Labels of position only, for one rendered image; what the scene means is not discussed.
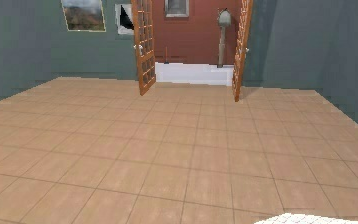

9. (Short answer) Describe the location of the brown glazed room door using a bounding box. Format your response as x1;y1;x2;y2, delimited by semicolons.
231;0;255;103
130;0;157;97

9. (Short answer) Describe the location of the white framed black picture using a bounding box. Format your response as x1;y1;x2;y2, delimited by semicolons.
114;3;135;36

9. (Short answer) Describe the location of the grey framed picture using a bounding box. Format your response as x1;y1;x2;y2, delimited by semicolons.
164;0;190;19

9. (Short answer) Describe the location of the framed landscape picture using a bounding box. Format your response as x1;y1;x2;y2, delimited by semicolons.
60;0;107;33

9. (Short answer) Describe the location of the white cloth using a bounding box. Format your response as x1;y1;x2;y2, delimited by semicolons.
253;212;358;224

